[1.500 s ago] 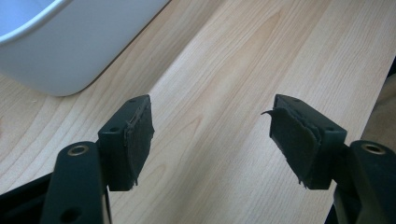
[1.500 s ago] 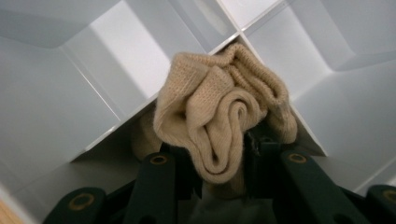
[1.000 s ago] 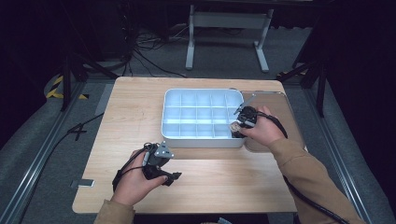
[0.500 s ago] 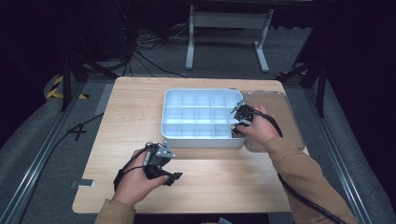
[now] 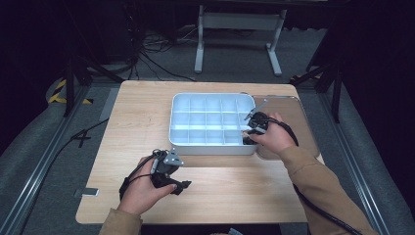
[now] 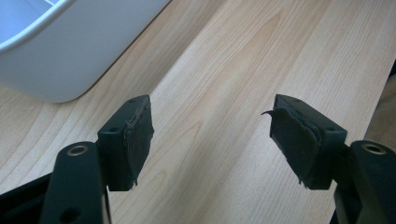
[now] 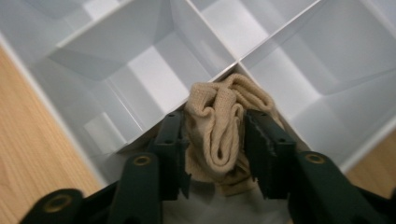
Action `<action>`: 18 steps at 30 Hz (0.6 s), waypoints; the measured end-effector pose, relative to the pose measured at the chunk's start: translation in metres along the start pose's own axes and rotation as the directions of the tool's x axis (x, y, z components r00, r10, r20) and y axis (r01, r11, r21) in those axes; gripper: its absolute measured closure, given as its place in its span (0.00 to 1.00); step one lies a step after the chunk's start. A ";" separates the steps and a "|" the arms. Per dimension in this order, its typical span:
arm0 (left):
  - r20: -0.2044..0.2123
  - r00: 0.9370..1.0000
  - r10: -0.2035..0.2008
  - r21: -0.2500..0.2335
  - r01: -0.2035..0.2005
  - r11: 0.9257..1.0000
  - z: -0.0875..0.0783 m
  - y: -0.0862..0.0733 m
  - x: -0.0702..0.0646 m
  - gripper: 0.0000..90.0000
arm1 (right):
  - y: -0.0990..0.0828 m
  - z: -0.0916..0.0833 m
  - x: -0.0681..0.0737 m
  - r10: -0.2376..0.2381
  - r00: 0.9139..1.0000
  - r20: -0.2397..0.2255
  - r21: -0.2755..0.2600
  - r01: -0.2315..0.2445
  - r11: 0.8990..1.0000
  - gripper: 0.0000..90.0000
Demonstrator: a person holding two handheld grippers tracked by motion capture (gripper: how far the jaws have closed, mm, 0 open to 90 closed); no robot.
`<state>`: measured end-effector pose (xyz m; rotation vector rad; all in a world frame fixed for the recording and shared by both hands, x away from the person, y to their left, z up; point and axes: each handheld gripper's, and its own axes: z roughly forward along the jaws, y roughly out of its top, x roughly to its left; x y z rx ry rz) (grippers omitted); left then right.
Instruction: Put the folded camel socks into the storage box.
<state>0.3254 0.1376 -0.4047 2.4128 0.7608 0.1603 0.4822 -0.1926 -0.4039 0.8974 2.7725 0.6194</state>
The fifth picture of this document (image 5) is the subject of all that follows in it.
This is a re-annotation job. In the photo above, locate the bundle of black floor cables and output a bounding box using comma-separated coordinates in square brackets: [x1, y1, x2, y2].
[126, 27, 198, 83]

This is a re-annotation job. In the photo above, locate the yellow black hazard tape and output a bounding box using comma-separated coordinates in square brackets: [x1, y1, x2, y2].
[47, 78, 95, 106]

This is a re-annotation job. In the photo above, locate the right hand-held gripper cable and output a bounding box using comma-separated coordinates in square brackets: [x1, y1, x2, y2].
[265, 117, 364, 235]

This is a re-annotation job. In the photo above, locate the aluminium floor rail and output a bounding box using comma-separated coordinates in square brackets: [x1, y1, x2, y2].
[316, 91, 392, 235]
[0, 83, 93, 235]

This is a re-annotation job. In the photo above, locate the person's right hand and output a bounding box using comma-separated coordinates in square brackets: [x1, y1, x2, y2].
[249, 112, 297, 157]

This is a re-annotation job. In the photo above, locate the white metal desk frame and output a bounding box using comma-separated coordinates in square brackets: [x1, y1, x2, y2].
[193, 4, 289, 78]

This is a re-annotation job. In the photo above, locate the left hand-held gripper cable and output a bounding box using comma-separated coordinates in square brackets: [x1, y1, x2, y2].
[118, 149, 168, 201]

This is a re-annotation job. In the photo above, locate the black tripod stand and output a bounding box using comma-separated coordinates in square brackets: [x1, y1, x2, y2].
[63, 53, 125, 118]
[289, 61, 345, 125]

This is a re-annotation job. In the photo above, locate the white compartment storage box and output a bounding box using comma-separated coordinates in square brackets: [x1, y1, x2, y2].
[167, 92, 262, 157]

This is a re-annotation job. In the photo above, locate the black floor cable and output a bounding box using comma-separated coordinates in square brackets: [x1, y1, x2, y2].
[19, 117, 111, 235]

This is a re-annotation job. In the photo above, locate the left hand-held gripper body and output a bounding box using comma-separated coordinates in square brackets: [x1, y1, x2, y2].
[151, 148, 184, 189]

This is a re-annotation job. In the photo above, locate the person's left hand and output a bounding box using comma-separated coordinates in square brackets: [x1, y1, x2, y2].
[116, 156, 179, 216]

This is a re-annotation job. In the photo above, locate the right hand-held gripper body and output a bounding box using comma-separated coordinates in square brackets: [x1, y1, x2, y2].
[244, 99, 270, 134]

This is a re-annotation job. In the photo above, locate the hand-held gripper cable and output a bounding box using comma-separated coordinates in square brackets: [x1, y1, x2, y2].
[265, 117, 364, 235]
[118, 149, 168, 201]

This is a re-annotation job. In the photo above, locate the clear box lid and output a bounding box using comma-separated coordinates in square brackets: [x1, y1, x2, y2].
[253, 94, 321, 161]

